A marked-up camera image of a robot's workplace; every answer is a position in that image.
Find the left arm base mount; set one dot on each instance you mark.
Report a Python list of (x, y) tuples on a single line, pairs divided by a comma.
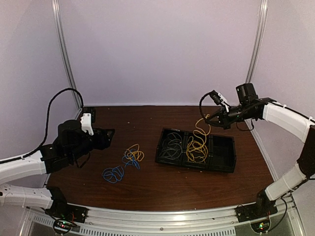
[(67, 211)]

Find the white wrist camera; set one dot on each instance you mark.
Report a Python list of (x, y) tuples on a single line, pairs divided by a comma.
[(87, 119), (219, 99)]

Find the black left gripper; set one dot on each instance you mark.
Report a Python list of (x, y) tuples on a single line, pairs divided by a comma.
[(102, 141)]

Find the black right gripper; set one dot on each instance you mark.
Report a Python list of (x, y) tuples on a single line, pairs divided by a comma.
[(224, 120)]

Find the aluminium front rail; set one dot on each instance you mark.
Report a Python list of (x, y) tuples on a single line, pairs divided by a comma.
[(223, 221)]

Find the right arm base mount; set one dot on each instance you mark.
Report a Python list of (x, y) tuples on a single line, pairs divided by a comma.
[(253, 211)]

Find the aluminium frame post left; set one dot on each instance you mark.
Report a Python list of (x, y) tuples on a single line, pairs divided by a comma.
[(62, 43)]

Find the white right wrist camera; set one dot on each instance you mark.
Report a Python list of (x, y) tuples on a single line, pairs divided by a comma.
[(219, 99)]

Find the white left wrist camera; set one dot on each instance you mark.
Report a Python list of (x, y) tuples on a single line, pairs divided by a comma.
[(87, 119)]

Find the aluminium frame post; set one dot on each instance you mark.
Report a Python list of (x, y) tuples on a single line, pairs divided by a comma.
[(260, 29), (62, 43)]

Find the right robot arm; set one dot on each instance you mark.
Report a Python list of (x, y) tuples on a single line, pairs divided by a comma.
[(295, 124)]

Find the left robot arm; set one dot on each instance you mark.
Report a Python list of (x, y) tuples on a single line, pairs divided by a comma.
[(22, 166)]

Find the black three-compartment bin tray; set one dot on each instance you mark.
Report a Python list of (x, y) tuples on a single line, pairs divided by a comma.
[(199, 151)]

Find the aluminium frame post right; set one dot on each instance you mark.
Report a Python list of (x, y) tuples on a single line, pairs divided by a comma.
[(260, 29)]

